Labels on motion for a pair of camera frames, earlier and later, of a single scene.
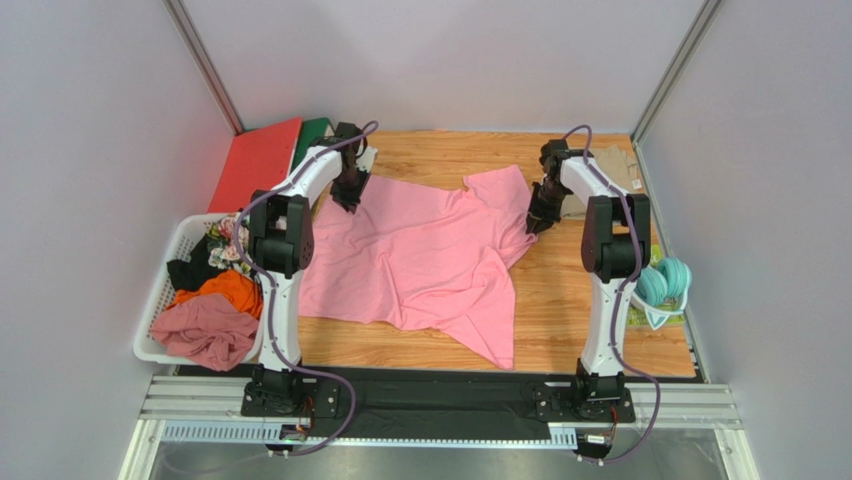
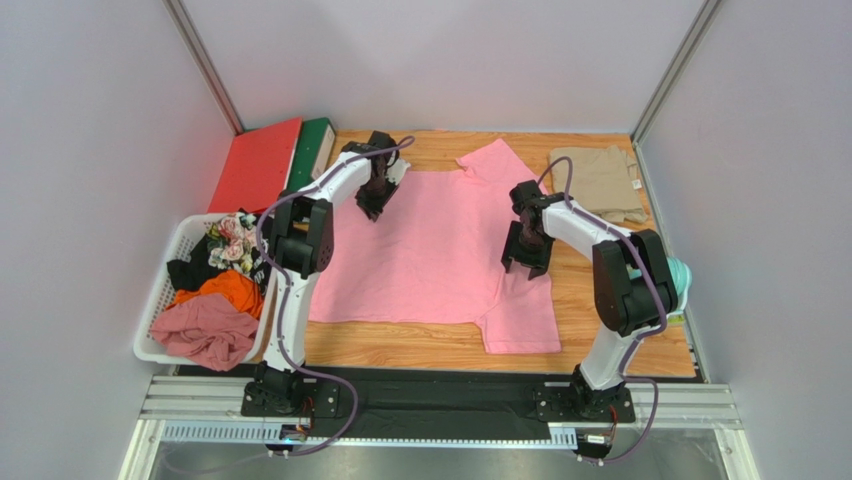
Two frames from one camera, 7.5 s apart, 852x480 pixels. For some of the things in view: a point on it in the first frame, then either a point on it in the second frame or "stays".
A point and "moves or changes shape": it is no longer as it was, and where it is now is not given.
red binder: [257, 160] stays
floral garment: [221, 242] stays
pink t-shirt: [424, 256] moves or changes shape
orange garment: [239, 288] stays
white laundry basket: [161, 293] stays
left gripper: [349, 200] → [374, 207]
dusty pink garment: [207, 330] stays
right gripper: [540, 212] → [527, 252]
